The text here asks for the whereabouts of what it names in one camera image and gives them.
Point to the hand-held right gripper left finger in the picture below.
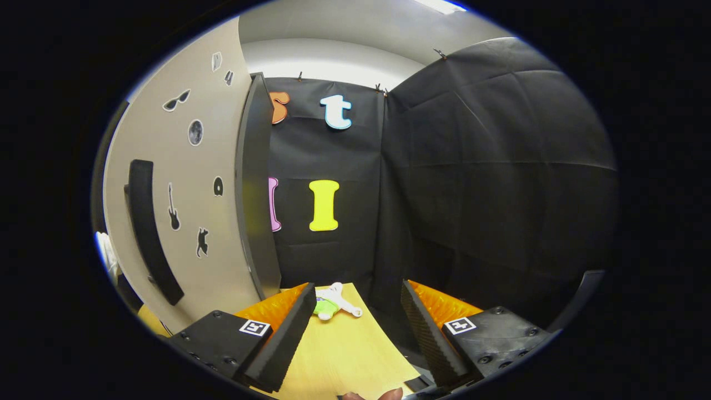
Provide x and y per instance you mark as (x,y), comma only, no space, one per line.
(283,344)

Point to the long ceiling light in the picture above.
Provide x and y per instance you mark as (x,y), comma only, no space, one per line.
(441,5)

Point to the green and white plush toy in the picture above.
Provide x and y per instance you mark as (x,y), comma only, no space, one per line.
(328,305)

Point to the beige cabinet door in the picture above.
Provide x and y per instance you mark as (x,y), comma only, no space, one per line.
(166,144)

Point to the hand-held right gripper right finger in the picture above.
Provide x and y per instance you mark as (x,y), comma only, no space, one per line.
(433,344)

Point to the black backdrop cloth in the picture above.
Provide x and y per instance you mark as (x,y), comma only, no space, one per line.
(500,166)

